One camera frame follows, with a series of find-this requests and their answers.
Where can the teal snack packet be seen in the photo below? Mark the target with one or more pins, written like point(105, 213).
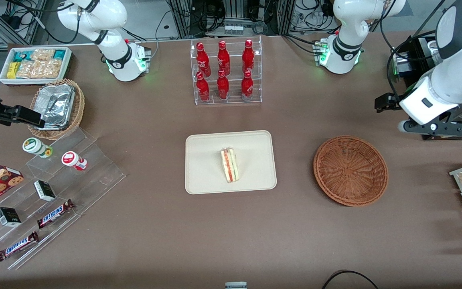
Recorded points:
point(59, 54)
point(21, 56)

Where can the Snickers chocolate bar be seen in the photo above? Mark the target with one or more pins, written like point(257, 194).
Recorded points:
point(54, 214)
point(17, 246)

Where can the red cola bottle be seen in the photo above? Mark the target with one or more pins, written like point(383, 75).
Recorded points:
point(203, 89)
point(223, 87)
point(223, 59)
point(203, 60)
point(248, 57)
point(247, 87)

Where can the white power strip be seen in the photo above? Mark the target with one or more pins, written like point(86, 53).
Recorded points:
point(313, 20)
point(233, 29)

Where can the clear acrylic stepped stand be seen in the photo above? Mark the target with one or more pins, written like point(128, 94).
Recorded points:
point(102, 176)

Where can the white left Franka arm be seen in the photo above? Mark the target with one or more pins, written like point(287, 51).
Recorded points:
point(455, 80)

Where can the clear cracker bag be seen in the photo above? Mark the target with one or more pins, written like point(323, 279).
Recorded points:
point(43, 54)
point(28, 70)
point(50, 69)

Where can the brown wicker basket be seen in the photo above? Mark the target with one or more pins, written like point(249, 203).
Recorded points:
point(351, 172)

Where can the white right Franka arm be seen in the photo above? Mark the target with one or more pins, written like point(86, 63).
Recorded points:
point(122, 64)

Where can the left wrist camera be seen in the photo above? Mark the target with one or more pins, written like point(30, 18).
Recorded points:
point(447, 129)

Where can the black food warmer cabinet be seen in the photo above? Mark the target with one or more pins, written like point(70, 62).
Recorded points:
point(405, 66)

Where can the tan wicker basket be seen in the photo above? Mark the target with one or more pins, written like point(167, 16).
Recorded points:
point(79, 108)

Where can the green lid yogurt bottle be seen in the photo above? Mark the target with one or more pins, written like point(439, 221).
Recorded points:
point(34, 146)

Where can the yellow snack packet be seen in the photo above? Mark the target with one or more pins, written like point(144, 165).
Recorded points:
point(12, 70)

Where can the steel food pan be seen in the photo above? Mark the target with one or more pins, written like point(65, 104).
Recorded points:
point(433, 50)

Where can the beige plastic tray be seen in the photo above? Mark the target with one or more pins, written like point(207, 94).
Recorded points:
point(203, 168)

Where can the triangular sandwich wedge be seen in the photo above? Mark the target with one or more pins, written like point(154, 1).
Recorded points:
point(230, 166)

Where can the clear acrylic bottle rack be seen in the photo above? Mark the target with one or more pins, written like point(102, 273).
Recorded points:
point(235, 101)

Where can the grey white device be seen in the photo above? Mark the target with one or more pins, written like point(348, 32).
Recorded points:
point(236, 285)

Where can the red lid yogurt bottle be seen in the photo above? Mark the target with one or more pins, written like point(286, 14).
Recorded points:
point(71, 159)

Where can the aluminium foil container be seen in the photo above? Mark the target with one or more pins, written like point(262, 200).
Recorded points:
point(54, 105)

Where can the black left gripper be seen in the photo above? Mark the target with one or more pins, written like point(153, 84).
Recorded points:
point(394, 101)

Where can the white rectangular snack tray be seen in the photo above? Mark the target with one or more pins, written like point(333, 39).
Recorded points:
point(67, 60)

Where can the small black carton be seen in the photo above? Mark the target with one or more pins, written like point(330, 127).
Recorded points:
point(45, 191)
point(8, 217)

